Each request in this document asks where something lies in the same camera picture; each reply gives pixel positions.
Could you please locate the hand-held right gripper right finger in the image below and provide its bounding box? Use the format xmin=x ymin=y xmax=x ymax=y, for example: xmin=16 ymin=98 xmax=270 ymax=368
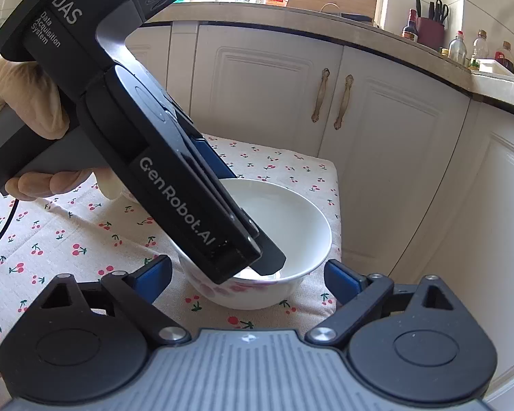
xmin=304 ymin=259 xmax=457 ymax=347

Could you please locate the large white floral bowl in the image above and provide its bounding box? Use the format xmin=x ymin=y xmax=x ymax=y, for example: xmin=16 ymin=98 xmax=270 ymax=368
xmin=171 ymin=179 xmax=333 ymax=310

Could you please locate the clear plastic bottle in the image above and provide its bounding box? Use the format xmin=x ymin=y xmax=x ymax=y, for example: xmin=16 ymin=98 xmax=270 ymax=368
xmin=471 ymin=30 xmax=489 ymax=63

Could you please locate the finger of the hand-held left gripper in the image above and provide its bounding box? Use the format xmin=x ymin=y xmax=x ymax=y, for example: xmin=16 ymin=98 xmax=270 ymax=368
xmin=216 ymin=182 xmax=289 ymax=277
xmin=171 ymin=110 xmax=239 ymax=181

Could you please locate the dark sauce bottle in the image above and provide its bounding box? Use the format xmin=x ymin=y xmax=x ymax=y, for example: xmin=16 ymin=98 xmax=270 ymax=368
xmin=402 ymin=9 xmax=419 ymax=42

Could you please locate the bronze cabinet handle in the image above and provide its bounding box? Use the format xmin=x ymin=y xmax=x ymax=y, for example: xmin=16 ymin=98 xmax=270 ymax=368
xmin=311 ymin=67 xmax=330 ymax=123
xmin=334 ymin=75 xmax=354 ymax=130

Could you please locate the beige kitchen countertop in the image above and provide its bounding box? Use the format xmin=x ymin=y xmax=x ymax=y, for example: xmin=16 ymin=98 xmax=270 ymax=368
xmin=154 ymin=0 xmax=514 ymax=121

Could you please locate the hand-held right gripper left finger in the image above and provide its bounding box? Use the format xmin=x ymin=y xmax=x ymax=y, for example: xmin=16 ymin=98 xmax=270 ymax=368
xmin=38 ymin=255 xmax=193 ymax=347

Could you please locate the dark red knife holder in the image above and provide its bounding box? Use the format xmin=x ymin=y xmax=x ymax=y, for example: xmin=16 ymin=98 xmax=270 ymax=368
xmin=415 ymin=16 xmax=445 ymax=51

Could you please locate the person's left hand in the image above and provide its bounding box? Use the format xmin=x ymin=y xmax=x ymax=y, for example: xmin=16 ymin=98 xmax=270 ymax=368
xmin=0 ymin=53 xmax=126 ymax=202

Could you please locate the white plastic box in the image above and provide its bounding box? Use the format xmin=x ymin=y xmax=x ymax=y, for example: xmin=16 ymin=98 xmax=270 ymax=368
xmin=477 ymin=59 xmax=514 ymax=74

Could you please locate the black cable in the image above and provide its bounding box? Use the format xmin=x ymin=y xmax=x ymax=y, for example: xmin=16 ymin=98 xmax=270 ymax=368
xmin=0 ymin=197 xmax=20 ymax=261

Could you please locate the cherry print tablecloth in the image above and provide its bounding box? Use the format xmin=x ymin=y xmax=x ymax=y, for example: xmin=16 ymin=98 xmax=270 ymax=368
xmin=0 ymin=133 xmax=342 ymax=395

